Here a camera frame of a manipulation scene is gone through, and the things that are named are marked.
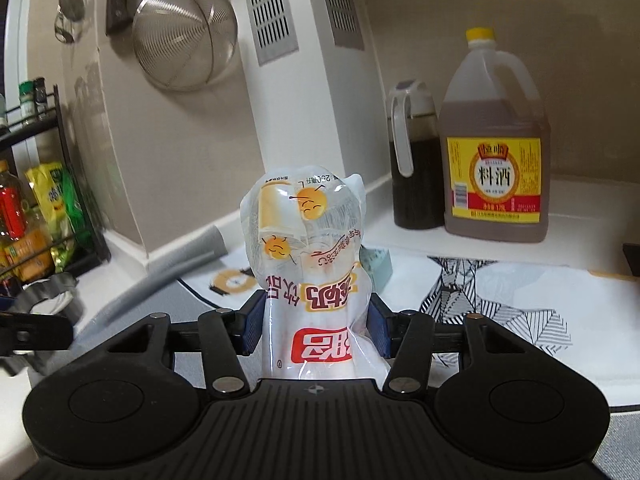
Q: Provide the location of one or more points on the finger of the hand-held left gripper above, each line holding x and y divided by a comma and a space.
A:
10, 305
40, 335

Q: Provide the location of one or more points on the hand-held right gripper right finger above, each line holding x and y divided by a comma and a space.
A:
377, 325

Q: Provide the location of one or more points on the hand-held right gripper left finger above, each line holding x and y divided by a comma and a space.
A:
252, 320

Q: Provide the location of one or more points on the white milk drink pouch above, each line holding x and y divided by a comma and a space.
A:
310, 240

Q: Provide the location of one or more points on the pale green box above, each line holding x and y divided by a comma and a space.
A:
377, 265

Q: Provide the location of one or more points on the orange-cap bottle red label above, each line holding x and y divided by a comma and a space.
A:
12, 210

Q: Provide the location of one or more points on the green seasoning packet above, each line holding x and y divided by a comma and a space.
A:
75, 215

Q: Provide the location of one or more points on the yellow seasoning packet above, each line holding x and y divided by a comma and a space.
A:
47, 195

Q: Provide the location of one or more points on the dark soy sauce bottle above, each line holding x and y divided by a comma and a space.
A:
420, 185

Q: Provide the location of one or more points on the cooking wine jug yellow cap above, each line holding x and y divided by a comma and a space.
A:
492, 185

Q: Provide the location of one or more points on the green-cap spice jar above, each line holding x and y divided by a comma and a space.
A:
27, 102

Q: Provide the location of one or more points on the black-cap spice jar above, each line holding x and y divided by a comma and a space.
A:
41, 97

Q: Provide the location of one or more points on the black appliance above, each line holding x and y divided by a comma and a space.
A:
632, 260

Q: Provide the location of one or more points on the metal mesh strainer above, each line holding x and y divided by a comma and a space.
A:
185, 35

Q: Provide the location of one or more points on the hanging metal ladle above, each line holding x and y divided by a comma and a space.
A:
70, 5

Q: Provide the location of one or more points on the grey vent grille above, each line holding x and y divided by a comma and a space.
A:
270, 10
340, 5

